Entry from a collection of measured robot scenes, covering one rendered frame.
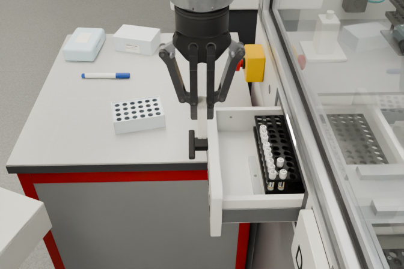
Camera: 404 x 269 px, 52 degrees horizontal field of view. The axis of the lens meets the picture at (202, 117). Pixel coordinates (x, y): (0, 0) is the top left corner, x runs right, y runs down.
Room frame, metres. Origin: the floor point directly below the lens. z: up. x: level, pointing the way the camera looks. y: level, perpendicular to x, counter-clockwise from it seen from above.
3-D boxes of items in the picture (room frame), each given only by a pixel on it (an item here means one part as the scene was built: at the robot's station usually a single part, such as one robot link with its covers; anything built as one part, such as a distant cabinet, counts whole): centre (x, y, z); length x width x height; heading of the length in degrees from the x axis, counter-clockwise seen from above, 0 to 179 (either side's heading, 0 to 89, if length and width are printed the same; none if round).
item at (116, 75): (1.01, 0.28, 0.77); 0.14 x 0.02 x 0.02; 91
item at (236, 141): (0.58, -0.23, 0.86); 0.40 x 0.26 x 0.06; 92
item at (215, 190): (0.57, -0.02, 0.87); 0.29 x 0.02 x 0.11; 2
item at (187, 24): (0.54, 0.00, 1.15); 0.08 x 0.07 x 0.09; 91
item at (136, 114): (0.82, 0.16, 0.78); 0.12 x 0.08 x 0.04; 104
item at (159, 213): (0.98, 0.16, 0.38); 0.62 x 0.58 x 0.76; 2
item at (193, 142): (0.57, 0.01, 0.91); 0.07 x 0.04 x 0.01; 2
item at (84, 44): (1.17, 0.37, 0.78); 0.15 x 0.10 x 0.04; 175
